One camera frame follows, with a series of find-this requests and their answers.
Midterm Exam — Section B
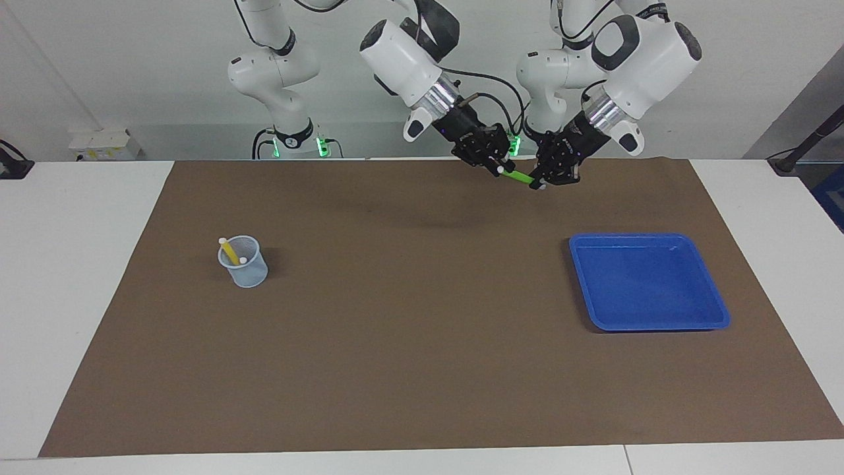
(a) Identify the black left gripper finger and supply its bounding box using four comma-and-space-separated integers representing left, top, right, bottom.
554, 158, 582, 187
529, 140, 568, 191

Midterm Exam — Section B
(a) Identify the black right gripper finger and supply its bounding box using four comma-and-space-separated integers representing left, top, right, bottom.
452, 142, 505, 177
481, 124, 514, 169

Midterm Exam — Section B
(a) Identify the green pen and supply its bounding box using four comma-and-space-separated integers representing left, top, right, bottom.
498, 166, 547, 191

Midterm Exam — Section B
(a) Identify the blue plastic tray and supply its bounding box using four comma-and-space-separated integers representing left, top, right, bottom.
569, 233, 731, 332

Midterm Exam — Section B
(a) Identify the brown table mat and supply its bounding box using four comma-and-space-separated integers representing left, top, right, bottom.
38, 158, 844, 458

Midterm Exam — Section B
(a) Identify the black stand pole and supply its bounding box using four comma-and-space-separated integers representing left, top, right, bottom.
768, 106, 844, 175

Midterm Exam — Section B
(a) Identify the pale blue mesh cup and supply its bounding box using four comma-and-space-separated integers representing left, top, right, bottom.
218, 236, 269, 289

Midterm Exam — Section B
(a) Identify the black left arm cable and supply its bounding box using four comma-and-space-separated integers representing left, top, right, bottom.
551, 0, 624, 51

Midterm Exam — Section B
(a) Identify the black clamp mount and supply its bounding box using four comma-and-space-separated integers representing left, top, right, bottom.
0, 140, 35, 180

